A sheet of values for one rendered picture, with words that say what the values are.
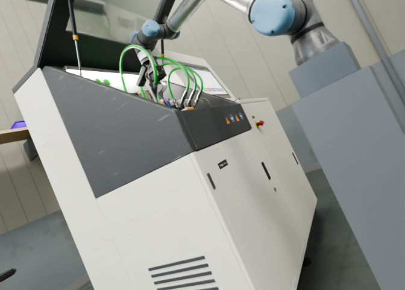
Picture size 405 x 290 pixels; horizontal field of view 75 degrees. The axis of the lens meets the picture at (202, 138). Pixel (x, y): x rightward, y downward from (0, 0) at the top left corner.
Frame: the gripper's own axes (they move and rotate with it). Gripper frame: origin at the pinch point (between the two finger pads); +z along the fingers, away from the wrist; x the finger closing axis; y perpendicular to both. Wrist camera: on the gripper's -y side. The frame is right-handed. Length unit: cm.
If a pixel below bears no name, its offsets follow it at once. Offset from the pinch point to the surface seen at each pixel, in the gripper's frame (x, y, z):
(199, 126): -22.6, 26.0, 26.1
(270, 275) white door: -20, 26, 90
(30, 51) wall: 114, -241, -194
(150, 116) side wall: -34.9, 15.9, 15.7
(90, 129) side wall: -34.9, -17.1, 6.5
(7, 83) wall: 71, -246, -146
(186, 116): -28.3, 26.0, 21.2
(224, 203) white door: -30, 26, 56
